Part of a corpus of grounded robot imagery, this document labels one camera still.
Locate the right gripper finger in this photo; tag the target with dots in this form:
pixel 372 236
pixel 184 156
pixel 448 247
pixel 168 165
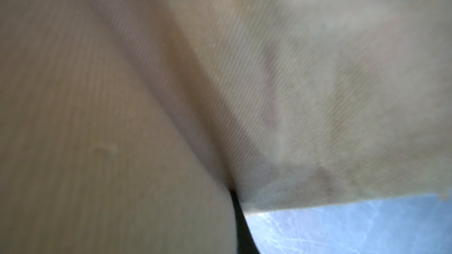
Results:
pixel 245 242

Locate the khaki long pants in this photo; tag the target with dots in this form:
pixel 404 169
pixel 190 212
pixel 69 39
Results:
pixel 125 124

